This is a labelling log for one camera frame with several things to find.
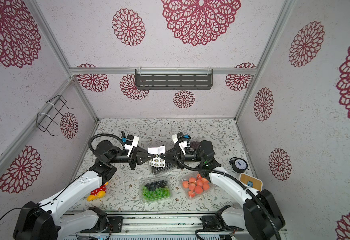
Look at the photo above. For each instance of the white sticker label sheet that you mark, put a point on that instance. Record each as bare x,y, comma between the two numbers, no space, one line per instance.
157,162

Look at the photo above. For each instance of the green grape blueberry clamshell box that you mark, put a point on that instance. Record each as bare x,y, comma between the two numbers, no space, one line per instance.
154,189

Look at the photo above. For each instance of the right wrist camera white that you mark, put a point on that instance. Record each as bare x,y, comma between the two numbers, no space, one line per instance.
181,140

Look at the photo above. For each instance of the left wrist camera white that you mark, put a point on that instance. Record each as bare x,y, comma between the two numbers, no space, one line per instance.
130,142

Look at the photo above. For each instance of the yellow red plush toy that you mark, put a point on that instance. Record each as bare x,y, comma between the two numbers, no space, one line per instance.
98,193

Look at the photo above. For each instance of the black wire wall rack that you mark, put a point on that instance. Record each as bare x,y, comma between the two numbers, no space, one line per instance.
48,117

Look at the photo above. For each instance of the floral table mat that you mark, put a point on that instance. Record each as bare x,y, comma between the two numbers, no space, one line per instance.
123,191

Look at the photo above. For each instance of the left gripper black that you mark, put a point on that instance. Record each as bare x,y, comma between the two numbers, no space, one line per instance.
140,155

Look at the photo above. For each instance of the black alarm clock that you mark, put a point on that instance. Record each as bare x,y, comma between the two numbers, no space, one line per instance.
239,165

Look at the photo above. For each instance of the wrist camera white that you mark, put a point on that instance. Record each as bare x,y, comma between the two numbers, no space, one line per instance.
130,142
181,140

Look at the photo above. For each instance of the blackberry clamshell box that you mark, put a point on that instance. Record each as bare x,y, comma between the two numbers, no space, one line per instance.
167,168

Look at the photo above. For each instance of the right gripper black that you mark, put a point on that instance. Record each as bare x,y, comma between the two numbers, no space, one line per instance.
178,157

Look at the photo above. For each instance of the grey wall shelf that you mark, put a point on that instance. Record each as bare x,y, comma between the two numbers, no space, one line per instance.
174,80

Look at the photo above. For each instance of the purple grape clamshell box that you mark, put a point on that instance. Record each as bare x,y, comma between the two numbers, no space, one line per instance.
194,145

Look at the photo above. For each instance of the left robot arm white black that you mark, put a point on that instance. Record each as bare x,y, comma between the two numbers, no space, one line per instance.
46,220

